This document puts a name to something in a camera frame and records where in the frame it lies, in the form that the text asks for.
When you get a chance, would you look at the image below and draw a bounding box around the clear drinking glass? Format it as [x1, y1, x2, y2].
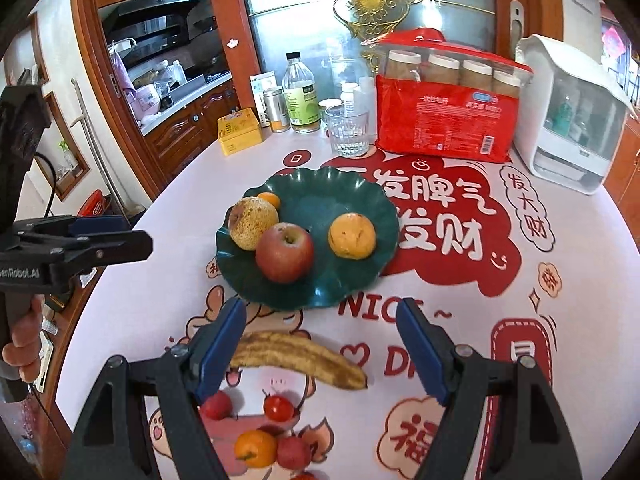
[325, 105, 369, 157]

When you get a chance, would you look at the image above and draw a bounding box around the silver can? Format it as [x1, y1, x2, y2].
[262, 87, 290, 132]

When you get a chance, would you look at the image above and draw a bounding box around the speckled yellow pear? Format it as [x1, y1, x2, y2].
[228, 196, 279, 252]

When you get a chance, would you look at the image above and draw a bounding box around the red tomato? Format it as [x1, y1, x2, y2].
[291, 471, 318, 480]

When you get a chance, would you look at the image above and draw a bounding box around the red apple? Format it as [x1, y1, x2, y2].
[255, 222, 314, 284]

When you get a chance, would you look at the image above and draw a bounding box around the white carton box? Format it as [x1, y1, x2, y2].
[250, 70, 278, 128]

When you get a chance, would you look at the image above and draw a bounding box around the small glass jar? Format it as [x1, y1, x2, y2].
[318, 98, 343, 122]

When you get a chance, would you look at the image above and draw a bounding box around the red bucket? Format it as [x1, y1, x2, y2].
[77, 190, 107, 217]

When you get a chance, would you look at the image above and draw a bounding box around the small orange mandarin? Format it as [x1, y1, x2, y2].
[257, 192, 281, 210]

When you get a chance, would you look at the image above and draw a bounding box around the white countertop appliance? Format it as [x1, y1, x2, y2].
[513, 35, 638, 195]

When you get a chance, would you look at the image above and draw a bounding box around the green scalloped plate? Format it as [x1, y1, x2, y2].
[216, 167, 399, 311]

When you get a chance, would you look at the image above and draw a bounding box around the black cable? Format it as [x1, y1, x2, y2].
[34, 152, 59, 219]

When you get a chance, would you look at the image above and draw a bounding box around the orange mandarin on table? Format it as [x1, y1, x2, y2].
[234, 429, 278, 469]

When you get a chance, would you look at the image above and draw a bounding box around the yellow orange on plate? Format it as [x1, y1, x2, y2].
[328, 212, 376, 260]

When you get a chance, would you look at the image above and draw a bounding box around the overripe brown banana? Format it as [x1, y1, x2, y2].
[229, 330, 368, 391]

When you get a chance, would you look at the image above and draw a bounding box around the person's left hand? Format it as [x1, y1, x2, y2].
[2, 295, 44, 384]

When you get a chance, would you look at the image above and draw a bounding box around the green label glass bottle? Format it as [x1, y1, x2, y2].
[282, 51, 320, 134]

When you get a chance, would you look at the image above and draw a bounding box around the yellow box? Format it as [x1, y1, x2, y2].
[217, 108, 262, 156]

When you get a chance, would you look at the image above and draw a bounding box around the cherry tomato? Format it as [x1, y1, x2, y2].
[264, 394, 296, 422]

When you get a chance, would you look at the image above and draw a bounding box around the red lychee fruit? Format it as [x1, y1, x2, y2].
[200, 390, 233, 420]
[277, 436, 311, 470]

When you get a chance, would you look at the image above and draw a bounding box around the red paper cup package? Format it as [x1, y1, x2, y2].
[362, 27, 533, 162]

